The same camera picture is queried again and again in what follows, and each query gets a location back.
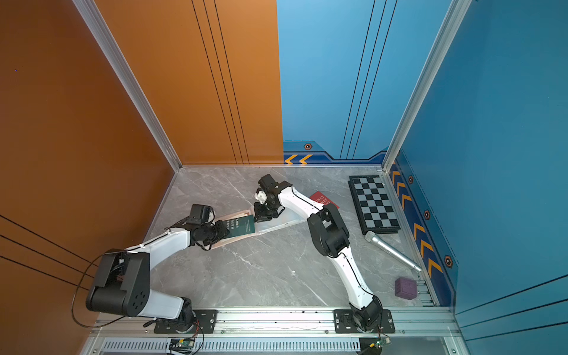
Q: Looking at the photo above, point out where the pink photo album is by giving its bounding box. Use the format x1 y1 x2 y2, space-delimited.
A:
212 208 305 249

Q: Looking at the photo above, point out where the green card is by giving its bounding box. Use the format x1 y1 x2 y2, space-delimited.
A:
223 215 256 240

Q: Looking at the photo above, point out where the red money card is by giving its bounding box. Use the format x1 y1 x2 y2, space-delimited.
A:
310 191 340 209

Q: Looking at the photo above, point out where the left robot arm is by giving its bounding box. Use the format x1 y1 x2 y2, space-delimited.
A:
86 221 230 333

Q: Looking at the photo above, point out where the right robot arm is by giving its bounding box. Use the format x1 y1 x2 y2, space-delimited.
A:
254 175 384 332

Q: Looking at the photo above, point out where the silver microphone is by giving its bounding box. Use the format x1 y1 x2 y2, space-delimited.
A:
365 231 422 273

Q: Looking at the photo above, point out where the black white chessboard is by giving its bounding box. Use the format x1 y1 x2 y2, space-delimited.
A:
348 175 400 235

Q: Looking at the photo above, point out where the left green circuit board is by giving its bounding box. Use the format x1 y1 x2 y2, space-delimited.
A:
168 338 196 354

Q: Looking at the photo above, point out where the green circuit board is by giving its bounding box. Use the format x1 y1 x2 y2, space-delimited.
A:
168 338 196 354
368 337 391 353

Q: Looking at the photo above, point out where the purple cube box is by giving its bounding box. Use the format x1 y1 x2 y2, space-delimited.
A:
394 277 418 300

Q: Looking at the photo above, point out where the right green circuit board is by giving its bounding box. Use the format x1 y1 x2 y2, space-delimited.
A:
368 337 391 353

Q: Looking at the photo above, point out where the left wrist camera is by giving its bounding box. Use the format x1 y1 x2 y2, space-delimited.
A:
184 204 215 226

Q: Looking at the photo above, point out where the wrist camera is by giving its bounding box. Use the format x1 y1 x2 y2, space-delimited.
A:
184 204 215 226
254 174 289 205

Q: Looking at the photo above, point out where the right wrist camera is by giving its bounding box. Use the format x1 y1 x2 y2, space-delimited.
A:
254 174 289 205

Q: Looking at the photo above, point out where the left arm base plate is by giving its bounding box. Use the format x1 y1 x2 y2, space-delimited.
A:
154 309 218 334

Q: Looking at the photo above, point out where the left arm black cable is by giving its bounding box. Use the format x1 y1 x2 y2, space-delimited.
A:
70 252 130 329

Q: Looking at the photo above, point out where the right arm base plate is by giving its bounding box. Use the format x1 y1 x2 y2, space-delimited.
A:
333 309 396 334

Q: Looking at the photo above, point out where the aluminium front rail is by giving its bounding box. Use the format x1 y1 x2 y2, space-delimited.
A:
90 305 462 339

